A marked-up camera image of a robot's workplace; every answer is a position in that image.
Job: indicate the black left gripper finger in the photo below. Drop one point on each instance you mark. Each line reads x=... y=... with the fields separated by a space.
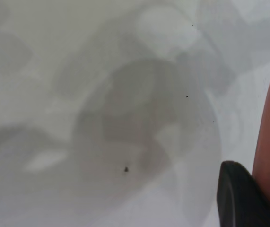
x=238 y=201

